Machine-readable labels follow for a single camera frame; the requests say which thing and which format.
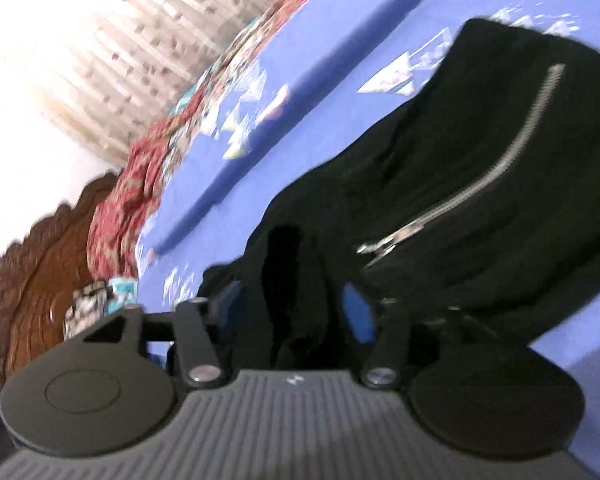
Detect red floral blanket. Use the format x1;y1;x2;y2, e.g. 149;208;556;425
86;0;352;286

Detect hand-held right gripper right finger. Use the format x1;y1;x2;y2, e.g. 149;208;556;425
341;283;481;391

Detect blue printed bed sheet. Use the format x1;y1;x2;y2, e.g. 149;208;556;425
131;0;600;480

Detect patterned beige curtain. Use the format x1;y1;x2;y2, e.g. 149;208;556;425
0;0;326;170

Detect black white patterned cloth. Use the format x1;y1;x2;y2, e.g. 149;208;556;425
63;280;112;340

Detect carved wooden headboard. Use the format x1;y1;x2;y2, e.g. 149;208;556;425
0;170;123;386

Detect black pants with zipper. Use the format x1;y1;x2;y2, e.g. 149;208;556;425
196;18;600;374

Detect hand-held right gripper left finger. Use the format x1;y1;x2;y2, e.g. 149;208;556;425
82;280;244;388

